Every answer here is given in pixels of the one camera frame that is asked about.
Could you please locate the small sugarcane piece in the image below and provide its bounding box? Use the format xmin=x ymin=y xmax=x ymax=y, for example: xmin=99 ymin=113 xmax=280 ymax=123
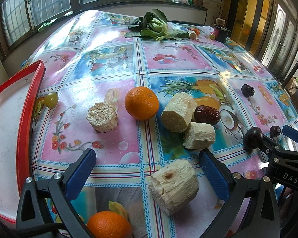
xmin=183 ymin=122 xmax=216 ymax=149

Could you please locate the fruit print plastic tablecloth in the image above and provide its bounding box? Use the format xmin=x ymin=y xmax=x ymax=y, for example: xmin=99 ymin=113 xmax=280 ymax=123
xmin=28 ymin=10 xmax=298 ymax=237

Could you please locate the dark plum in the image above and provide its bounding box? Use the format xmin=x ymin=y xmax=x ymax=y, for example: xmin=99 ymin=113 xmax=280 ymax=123
xmin=243 ymin=127 xmax=263 ymax=151
xmin=269 ymin=126 xmax=282 ymax=139
xmin=241 ymin=84 xmax=255 ymax=98

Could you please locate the green leafy vegetable bunch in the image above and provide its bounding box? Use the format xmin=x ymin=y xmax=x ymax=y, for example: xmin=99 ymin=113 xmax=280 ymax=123
xmin=124 ymin=9 xmax=191 ymax=41

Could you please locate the orange mandarin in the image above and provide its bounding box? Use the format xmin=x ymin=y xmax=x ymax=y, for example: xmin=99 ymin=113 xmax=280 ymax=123
xmin=124 ymin=86 xmax=159 ymax=121
xmin=87 ymin=211 xmax=132 ymax=238

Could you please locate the long sugarcane piece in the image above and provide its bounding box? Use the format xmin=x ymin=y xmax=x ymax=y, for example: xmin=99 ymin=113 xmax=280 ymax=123
xmin=160 ymin=92 xmax=197 ymax=133

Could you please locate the round sugarcane piece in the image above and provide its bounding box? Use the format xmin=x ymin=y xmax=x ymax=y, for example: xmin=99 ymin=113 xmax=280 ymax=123
xmin=86 ymin=102 xmax=118 ymax=133

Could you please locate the far small orange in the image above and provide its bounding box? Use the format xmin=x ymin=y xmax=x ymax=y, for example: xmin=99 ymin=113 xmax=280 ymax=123
xmin=191 ymin=28 xmax=200 ymax=36

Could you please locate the red rimmed white tray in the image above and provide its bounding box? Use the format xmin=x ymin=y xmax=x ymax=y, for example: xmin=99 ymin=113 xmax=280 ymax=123
xmin=0 ymin=60 xmax=45 ymax=224

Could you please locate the green grape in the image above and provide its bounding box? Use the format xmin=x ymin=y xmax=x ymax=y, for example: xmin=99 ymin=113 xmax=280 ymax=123
xmin=44 ymin=92 xmax=58 ymax=109

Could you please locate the red jujube date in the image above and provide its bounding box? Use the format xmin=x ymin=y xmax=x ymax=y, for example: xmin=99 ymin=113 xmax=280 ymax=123
xmin=193 ymin=105 xmax=221 ymax=125

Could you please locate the green cloth on sill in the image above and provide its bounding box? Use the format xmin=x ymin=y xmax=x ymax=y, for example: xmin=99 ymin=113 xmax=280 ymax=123
xmin=38 ymin=22 xmax=53 ymax=32

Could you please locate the dark jar with cork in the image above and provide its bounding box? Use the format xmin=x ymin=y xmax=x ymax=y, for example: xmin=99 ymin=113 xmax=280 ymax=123
xmin=214 ymin=17 xmax=229 ymax=43

